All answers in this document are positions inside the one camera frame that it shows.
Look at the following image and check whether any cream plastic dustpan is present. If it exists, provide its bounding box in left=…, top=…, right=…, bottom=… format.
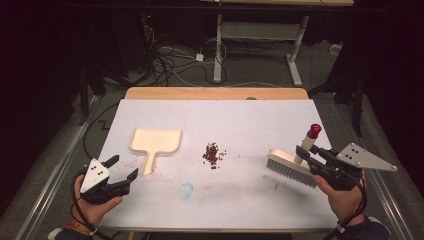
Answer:
left=128, top=127, right=183, bottom=177

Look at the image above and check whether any tangle of floor cables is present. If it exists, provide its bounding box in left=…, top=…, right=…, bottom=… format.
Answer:
left=138, top=23, right=254, bottom=88

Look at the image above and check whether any black metal stand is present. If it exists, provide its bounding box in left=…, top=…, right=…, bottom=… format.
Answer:
left=308, top=64, right=366, bottom=138
left=77, top=64, right=109, bottom=127

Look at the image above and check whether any white table cover sheet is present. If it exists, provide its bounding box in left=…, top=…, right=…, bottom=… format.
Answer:
left=98, top=98, right=340, bottom=231

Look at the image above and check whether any black floor cable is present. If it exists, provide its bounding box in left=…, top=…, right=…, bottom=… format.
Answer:
left=82, top=100, right=120, bottom=162

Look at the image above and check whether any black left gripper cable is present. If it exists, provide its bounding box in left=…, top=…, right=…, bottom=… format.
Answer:
left=69, top=169, right=116, bottom=240

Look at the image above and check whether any person's right hand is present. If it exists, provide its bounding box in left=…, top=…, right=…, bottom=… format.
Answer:
left=313, top=175, right=368, bottom=225

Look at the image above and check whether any wooden table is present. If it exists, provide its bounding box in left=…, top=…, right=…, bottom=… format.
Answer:
left=98, top=86, right=340, bottom=234

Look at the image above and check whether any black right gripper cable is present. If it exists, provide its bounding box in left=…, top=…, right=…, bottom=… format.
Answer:
left=334, top=168, right=368, bottom=236

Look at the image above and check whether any metal floor rail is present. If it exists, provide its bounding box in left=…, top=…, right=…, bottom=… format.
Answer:
left=334, top=104, right=424, bottom=240
left=14, top=95, right=99, bottom=240

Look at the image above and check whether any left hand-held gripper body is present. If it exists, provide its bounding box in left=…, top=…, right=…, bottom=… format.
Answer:
left=79, top=158, right=131, bottom=205

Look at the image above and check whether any white metal desk frame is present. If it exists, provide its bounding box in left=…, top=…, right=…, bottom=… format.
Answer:
left=199, top=0, right=355, bottom=88

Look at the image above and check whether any pile of red green beans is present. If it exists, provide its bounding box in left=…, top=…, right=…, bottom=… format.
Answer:
left=202, top=142, right=228, bottom=170

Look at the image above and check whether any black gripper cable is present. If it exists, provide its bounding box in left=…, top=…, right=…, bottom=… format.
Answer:
left=334, top=168, right=368, bottom=236
left=69, top=169, right=116, bottom=240

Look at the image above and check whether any person's left hand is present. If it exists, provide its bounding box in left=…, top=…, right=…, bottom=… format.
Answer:
left=73, top=174, right=124, bottom=230

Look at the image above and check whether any cream brush with red cap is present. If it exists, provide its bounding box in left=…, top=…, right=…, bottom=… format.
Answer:
left=265, top=123, right=323, bottom=189

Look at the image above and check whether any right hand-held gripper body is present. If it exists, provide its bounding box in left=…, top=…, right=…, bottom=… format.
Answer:
left=309, top=143, right=398, bottom=192

